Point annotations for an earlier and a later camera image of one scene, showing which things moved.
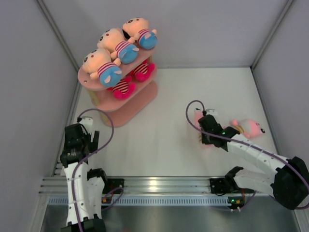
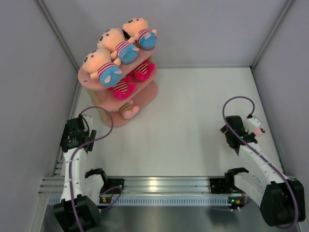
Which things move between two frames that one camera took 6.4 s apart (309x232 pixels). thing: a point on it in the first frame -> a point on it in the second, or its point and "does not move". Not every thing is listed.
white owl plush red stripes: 124,89 does not move
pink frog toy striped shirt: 198,112 -> 125,108
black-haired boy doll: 136,29 does not move
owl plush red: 142,72 does not move
